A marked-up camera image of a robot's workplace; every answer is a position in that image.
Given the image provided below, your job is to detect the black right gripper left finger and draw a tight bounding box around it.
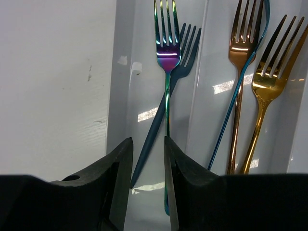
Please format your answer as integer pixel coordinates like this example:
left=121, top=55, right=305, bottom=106
left=0, top=138, right=133, bottom=231

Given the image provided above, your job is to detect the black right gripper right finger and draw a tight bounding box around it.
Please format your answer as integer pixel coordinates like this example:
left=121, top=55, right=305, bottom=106
left=164, top=136, right=308, bottom=231

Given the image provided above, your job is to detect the shiny blue fork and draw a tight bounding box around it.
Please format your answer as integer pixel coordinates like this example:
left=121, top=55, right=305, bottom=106
left=207, top=0, right=270, bottom=174

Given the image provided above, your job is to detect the ornate gold fork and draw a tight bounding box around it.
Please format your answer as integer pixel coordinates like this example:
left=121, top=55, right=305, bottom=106
left=239, top=16, right=308, bottom=174

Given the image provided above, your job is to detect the matte blue fork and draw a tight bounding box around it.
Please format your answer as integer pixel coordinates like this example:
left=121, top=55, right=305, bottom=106
left=130, top=23, right=202, bottom=188

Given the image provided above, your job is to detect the rainbow iridescent fork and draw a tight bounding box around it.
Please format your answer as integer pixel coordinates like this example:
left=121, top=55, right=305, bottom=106
left=154, top=0, right=181, bottom=216

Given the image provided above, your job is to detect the rose gold fork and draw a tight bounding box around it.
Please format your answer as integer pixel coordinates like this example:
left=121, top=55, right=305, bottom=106
left=227, top=0, right=264, bottom=175

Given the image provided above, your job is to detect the white cutlery tray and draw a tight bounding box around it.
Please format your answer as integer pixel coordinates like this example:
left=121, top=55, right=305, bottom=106
left=107, top=0, right=308, bottom=231

